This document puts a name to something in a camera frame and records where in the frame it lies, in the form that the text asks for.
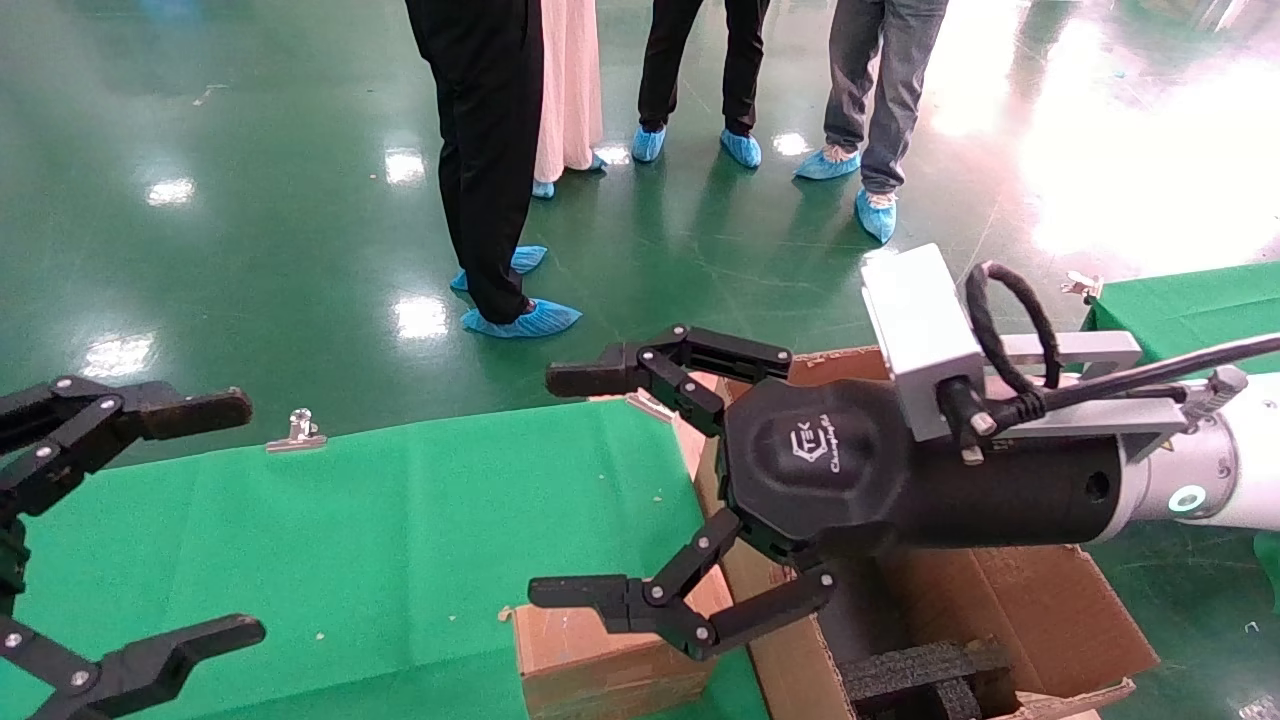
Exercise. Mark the silver camera mounting bracket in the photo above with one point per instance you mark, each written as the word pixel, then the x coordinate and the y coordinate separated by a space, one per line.
pixel 1080 348

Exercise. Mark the person in black wide trousers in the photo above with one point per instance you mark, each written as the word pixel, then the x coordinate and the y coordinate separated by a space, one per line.
pixel 490 150

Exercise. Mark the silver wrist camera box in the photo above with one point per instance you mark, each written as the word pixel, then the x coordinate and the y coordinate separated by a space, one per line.
pixel 920 320

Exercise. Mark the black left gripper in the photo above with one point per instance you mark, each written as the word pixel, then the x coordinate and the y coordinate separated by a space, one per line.
pixel 8 560

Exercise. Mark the large green tablecloth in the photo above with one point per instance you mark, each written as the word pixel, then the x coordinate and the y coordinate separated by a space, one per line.
pixel 400 530

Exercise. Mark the small brown cardboard box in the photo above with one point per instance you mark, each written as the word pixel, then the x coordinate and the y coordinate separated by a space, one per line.
pixel 600 670

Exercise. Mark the large open cardboard carton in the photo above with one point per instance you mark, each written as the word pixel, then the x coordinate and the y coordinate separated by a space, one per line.
pixel 1050 610

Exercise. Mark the person in black slim trousers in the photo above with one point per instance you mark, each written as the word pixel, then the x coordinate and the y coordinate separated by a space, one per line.
pixel 660 60

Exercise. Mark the person in pink skirt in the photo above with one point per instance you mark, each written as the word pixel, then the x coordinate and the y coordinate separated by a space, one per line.
pixel 570 90

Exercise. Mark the black foam insert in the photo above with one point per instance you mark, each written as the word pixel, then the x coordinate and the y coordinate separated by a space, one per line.
pixel 920 670

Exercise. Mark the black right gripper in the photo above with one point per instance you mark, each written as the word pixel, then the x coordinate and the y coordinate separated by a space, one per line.
pixel 820 470

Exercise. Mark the person in grey jeans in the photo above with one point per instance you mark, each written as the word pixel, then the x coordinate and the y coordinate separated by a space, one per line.
pixel 890 80

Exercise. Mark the small green tablecloth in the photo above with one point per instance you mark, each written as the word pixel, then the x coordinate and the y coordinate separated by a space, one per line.
pixel 1200 310

